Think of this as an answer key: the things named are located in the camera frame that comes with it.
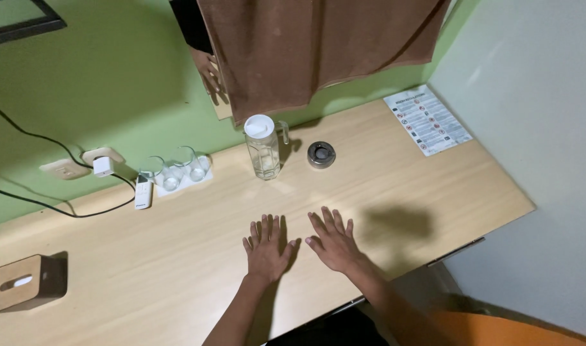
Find white charger plug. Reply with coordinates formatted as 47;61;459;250
92;156;115;178

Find person's orange shirt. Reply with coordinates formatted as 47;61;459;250
430;308;586;346

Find white remote control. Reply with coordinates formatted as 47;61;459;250
134;174;153;210

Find round metal ashtray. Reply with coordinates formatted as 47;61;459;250
307;141;336;169

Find cream wall switch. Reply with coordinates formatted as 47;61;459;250
39;159;92;181

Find person's dark trousers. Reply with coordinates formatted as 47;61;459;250
266;303;390;346

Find wooden tissue box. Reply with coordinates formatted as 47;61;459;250
0;254;69;314

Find black charger cable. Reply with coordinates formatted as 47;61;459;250
0;172;137;219

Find person's right hand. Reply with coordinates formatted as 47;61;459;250
305;206;367;276

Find cream wall socket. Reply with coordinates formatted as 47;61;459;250
81;147;125;167

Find person's left hand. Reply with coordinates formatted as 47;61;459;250
242;214;298;285

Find clear drinking glass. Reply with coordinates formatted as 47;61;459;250
172;146;208;183
140;156;184;192

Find black frame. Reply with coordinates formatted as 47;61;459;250
0;0;67;48

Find black power cable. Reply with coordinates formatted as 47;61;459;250
0;97;95;170

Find glass pitcher with white lid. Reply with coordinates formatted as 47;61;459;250
243;114;290;181

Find white rectangular coaster tray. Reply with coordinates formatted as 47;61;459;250
154;154;214;198

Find laminated printed sheet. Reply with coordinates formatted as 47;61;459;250
383;85;473;157

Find brown hanging towel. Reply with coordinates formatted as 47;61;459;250
197;0;451;127

